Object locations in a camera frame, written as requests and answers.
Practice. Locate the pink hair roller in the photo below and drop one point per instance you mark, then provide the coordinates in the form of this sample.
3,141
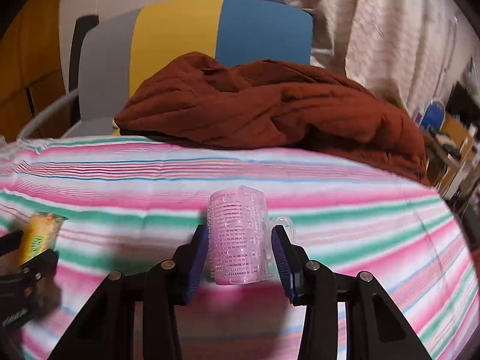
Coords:
240,229

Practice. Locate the yellow cracker packet green end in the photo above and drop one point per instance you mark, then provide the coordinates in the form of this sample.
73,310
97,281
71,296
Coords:
39,235

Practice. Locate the wooden wardrobe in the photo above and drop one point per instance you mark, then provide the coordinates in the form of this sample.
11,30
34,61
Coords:
31,74

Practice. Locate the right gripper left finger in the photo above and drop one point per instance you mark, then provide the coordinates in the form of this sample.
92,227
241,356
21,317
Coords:
104,327

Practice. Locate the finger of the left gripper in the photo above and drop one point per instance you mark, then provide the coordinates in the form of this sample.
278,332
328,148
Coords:
10,242
41,266

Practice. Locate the striped pink green tablecloth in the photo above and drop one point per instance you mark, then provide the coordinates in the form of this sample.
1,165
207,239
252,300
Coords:
129,202

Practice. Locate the dark red quilted jacket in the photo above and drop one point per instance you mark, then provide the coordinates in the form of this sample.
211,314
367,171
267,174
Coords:
271,103

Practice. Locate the floral white curtain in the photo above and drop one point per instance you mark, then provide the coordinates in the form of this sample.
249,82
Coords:
408,52

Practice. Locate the blue folding chair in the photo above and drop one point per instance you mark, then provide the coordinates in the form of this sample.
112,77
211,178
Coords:
433,115

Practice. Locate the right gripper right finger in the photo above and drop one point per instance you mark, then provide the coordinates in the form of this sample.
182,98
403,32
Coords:
375,327

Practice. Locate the wooden desk with clutter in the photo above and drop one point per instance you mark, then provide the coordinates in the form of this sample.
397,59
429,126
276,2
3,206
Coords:
450,156

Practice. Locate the grey yellow blue chair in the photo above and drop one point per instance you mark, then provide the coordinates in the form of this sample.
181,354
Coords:
110,59

